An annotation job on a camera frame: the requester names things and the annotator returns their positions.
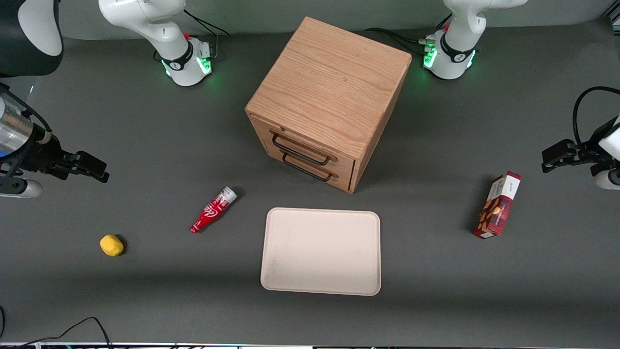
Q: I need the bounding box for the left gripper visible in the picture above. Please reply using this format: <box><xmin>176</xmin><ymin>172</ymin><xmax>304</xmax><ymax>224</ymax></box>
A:
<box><xmin>542</xmin><ymin>116</ymin><xmax>620</xmax><ymax>174</ymax></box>

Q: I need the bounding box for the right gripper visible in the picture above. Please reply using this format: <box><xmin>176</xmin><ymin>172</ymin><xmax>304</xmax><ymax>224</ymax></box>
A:
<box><xmin>0</xmin><ymin>98</ymin><xmax>110</xmax><ymax>184</ymax></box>

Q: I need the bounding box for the wooden drawer shallow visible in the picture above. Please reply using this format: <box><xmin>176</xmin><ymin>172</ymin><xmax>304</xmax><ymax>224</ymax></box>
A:
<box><xmin>249</xmin><ymin>112</ymin><xmax>357</xmax><ymax>176</ymax></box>

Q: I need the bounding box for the black metal drawer handle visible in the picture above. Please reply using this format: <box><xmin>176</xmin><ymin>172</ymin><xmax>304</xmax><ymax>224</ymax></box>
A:
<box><xmin>282</xmin><ymin>152</ymin><xmax>339</xmax><ymax>183</ymax></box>
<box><xmin>272</xmin><ymin>133</ymin><xmax>339</xmax><ymax>166</ymax></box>

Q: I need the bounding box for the wooden drawer deep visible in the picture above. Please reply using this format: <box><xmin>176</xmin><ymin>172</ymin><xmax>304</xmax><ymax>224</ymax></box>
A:
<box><xmin>264</xmin><ymin>140</ymin><xmax>355</xmax><ymax>192</ymax></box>

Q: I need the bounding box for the wooden drawer cabinet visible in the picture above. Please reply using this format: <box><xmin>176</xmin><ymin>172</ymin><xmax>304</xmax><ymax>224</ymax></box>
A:
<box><xmin>245</xmin><ymin>16</ymin><xmax>413</xmax><ymax>194</ymax></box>

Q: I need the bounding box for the red cookie box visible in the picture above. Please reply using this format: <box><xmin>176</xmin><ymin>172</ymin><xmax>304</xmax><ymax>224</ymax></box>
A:
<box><xmin>473</xmin><ymin>171</ymin><xmax>522</xmax><ymax>239</ymax></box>

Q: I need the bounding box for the yellow lemon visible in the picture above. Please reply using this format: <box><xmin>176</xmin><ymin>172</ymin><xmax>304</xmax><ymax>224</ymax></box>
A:
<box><xmin>100</xmin><ymin>235</ymin><xmax>124</xmax><ymax>257</ymax></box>

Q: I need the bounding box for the red cola bottle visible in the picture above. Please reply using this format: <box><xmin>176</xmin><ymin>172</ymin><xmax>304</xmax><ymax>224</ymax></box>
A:
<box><xmin>190</xmin><ymin>186</ymin><xmax>238</xmax><ymax>235</ymax></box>

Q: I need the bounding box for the beige plastic tray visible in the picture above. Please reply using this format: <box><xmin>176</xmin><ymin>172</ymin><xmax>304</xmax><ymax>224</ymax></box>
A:
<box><xmin>260</xmin><ymin>207</ymin><xmax>382</xmax><ymax>297</ymax></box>

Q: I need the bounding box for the black looped cable left gripper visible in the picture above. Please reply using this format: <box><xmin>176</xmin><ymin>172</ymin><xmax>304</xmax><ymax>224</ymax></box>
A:
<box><xmin>573</xmin><ymin>86</ymin><xmax>620</xmax><ymax>147</ymax></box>

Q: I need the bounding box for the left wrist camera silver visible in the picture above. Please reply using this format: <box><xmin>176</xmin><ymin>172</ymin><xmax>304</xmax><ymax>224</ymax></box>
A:
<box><xmin>595</xmin><ymin>168</ymin><xmax>620</xmax><ymax>190</ymax></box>

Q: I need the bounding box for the black cable along right arm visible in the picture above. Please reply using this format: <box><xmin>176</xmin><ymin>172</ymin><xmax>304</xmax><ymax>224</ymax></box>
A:
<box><xmin>0</xmin><ymin>82</ymin><xmax>53</xmax><ymax>145</ymax></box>

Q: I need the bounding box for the black cable at table edge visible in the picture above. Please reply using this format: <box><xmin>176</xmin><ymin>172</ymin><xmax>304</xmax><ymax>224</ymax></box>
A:
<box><xmin>0</xmin><ymin>305</ymin><xmax>113</xmax><ymax>349</ymax></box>

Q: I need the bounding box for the black cable at right arm base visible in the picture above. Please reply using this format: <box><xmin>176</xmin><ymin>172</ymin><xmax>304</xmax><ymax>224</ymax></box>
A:
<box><xmin>183</xmin><ymin>9</ymin><xmax>230</xmax><ymax>37</ymax></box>

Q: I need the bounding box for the black cable at arm base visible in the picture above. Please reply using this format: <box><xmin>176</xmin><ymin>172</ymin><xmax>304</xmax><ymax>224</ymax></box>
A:
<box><xmin>364</xmin><ymin>14</ymin><xmax>453</xmax><ymax>55</ymax></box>
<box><xmin>183</xmin><ymin>9</ymin><xmax>230</xmax><ymax>37</ymax></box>

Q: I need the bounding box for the black cable at left arm base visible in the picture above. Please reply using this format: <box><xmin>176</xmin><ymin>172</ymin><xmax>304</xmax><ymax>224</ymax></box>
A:
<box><xmin>364</xmin><ymin>14</ymin><xmax>453</xmax><ymax>55</ymax></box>

